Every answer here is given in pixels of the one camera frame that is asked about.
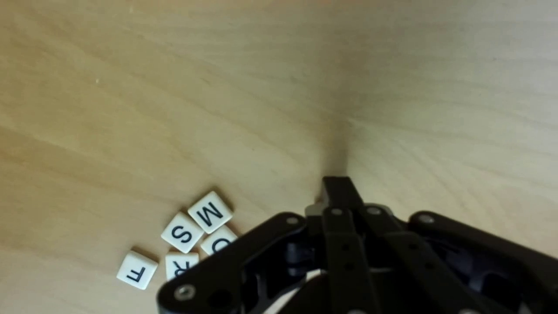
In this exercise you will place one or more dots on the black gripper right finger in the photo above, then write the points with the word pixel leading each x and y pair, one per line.
pixel 456 267

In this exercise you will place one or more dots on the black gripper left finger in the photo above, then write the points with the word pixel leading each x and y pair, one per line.
pixel 320 255

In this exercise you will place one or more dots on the white letter tile O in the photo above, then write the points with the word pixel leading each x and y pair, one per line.
pixel 219 239

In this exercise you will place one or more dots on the white letter tile M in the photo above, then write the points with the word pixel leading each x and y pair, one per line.
pixel 210 211

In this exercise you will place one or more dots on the white letter tile S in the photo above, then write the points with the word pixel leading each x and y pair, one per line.
pixel 182 232

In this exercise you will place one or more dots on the white letter tile R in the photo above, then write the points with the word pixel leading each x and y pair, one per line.
pixel 177 264

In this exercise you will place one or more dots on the white letter tile F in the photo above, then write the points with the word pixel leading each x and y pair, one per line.
pixel 137 271

